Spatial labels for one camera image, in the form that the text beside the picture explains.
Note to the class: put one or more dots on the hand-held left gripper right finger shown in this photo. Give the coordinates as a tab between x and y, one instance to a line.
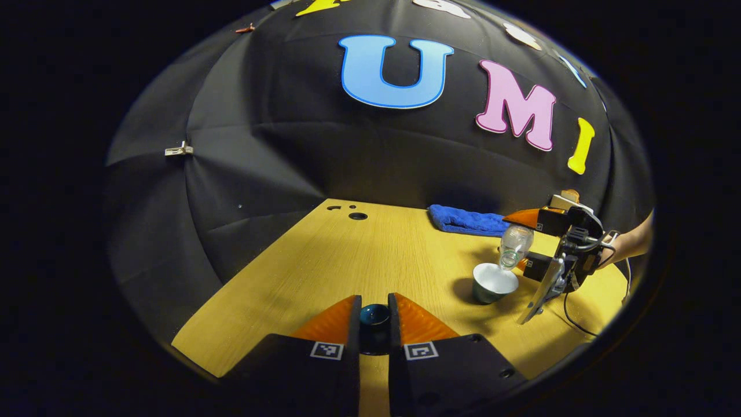
396	376

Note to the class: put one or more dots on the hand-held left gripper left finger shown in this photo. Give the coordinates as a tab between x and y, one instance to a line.
354	370

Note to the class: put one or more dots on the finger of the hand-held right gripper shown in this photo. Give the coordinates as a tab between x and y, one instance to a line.
550	223
541	267

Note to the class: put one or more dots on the clear water bottle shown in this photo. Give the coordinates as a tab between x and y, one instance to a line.
515	246

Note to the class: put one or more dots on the grey teacup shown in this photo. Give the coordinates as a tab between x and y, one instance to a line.
492	284

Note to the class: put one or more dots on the dark teal teacup lid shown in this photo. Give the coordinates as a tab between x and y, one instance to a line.
374	315

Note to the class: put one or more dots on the white toaster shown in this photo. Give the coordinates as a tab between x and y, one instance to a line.
560	202

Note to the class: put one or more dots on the toast slice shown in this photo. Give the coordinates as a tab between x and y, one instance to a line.
570	194

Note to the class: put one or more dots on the blue towel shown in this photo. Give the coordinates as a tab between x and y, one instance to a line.
463	221

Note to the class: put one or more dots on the black backdrop cloth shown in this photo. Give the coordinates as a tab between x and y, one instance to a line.
289	145

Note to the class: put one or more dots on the white backdrop clip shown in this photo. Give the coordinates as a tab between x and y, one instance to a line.
178	150

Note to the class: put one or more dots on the red backdrop clip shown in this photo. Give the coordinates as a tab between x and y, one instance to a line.
245	28

